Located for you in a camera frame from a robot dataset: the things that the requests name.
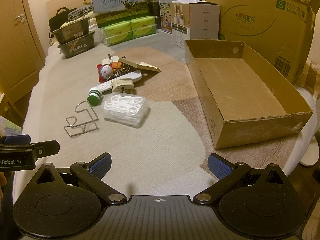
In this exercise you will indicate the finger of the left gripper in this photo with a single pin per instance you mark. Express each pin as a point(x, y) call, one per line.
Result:
point(23, 139)
point(44, 149)

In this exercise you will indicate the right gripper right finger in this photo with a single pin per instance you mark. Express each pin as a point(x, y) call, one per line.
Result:
point(227, 173)

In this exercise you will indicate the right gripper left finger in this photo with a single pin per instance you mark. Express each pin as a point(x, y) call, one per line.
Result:
point(91, 174)

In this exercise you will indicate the metal wire rack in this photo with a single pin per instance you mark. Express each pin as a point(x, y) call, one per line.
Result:
point(84, 120)

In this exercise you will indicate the green cap small bottle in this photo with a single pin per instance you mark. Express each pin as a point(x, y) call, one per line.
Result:
point(94, 96)

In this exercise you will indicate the beige power adapter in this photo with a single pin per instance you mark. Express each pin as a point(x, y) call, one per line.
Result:
point(122, 85)

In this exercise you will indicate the red Doraemon toy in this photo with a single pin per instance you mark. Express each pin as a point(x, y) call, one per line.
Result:
point(105, 71)

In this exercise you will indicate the white remote control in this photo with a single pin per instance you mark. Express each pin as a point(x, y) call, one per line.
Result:
point(105, 86)

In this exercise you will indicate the orange round tag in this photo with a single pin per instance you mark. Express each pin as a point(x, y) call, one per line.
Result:
point(116, 65)

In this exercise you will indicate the white wall plug charger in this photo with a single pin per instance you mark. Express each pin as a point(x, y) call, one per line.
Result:
point(110, 59)

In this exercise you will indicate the beige box lid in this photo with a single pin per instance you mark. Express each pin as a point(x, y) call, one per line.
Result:
point(139, 65)

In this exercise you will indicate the open brown cardboard tray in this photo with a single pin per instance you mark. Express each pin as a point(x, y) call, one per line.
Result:
point(244, 98)

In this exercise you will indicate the wooden door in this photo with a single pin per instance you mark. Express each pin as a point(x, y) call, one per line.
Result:
point(22, 56)

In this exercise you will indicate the lower black food tray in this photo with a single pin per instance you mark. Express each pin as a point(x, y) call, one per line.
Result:
point(78, 45)

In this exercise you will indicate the black food tray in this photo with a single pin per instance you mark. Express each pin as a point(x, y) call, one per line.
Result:
point(72, 31)
point(78, 45)

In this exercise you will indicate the upper black food tray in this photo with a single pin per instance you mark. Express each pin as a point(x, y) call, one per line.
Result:
point(72, 31)

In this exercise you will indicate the black laptop bag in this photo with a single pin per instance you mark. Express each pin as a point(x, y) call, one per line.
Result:
point(58, 20)

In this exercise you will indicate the left green tissue pack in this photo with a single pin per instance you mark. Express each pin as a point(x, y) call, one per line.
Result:
point(118, 33)

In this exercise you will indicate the green tissue pack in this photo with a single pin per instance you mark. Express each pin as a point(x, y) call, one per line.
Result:
point(143, 26)
point(118, 33)

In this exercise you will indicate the right green tissue pack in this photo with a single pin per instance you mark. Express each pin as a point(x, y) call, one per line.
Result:
point(143, 26)

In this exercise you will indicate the white product box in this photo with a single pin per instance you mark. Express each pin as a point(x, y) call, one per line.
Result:
point(194, 20)

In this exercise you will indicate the large brown cardboard box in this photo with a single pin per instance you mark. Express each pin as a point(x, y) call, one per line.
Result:
point(279, 30)

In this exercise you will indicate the green landscape milk box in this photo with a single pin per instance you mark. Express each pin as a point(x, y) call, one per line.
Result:
point(108, 12)

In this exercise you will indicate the dark box behind milk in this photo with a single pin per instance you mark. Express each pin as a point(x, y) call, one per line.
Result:
point(155, 11)

